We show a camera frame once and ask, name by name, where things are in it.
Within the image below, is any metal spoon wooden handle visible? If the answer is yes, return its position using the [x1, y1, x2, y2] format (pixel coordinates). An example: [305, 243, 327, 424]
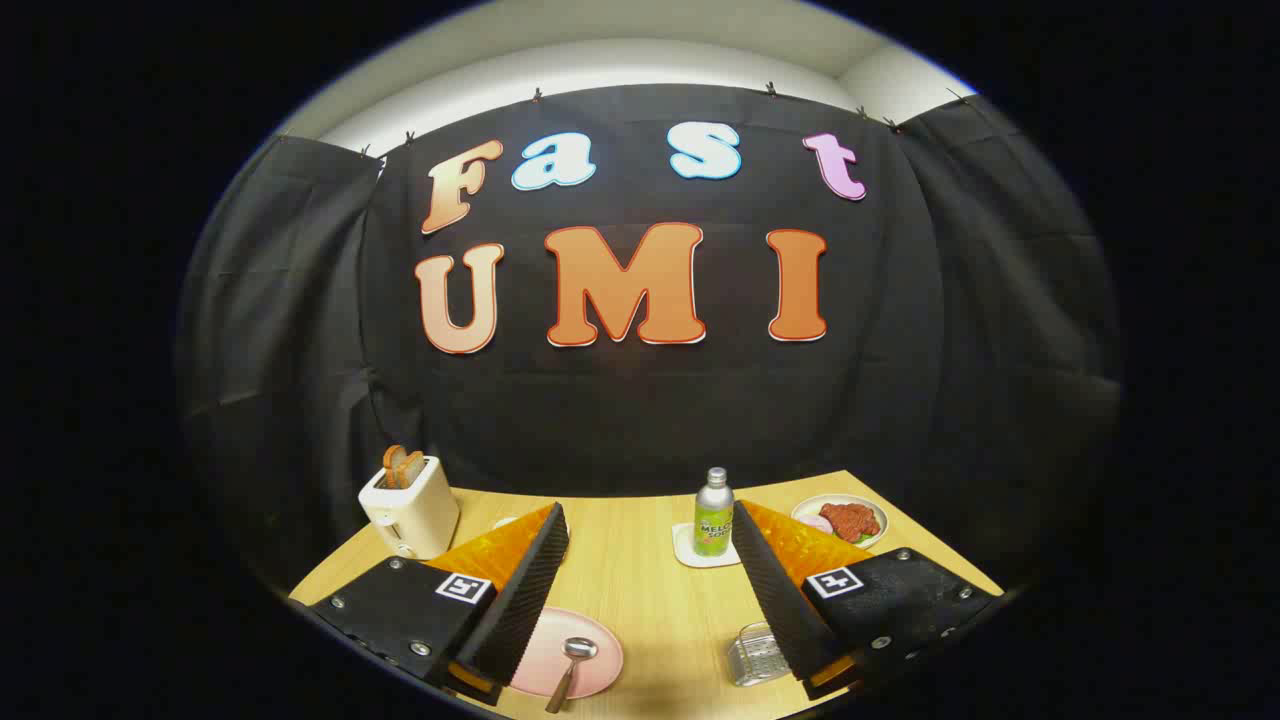
[545, 637, 599, 714]

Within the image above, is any white round food plate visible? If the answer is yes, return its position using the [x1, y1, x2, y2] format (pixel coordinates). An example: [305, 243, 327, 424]
[791, 494, 889, 550]

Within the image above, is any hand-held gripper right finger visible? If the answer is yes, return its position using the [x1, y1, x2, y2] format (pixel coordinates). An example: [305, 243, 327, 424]
[732, 499, 1004, 701]

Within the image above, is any green label soda bottle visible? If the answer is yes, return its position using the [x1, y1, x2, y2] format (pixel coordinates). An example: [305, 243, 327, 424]
[694, 467, 736, 558]

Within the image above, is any cream toaster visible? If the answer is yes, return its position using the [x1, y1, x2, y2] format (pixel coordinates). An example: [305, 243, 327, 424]
[358, 455, 461, 561]

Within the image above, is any white square coaster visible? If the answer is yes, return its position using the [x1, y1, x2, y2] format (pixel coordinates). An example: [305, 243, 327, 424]
[672, 522, 743, 569]

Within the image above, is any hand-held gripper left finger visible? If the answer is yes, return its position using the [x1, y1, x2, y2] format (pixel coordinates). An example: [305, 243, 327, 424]
[288, 502, 571, 707]

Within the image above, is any pink round plate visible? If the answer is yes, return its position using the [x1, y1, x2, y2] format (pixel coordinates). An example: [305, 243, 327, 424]
[508, 607, 625, 699]

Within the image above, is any red-brown meat piece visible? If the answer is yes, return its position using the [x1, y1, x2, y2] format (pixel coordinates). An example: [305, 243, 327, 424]
[820, 502, 882, 543]

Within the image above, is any metal wire basket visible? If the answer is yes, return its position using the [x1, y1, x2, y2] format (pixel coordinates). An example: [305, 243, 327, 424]
[726, 622, 796, 688]

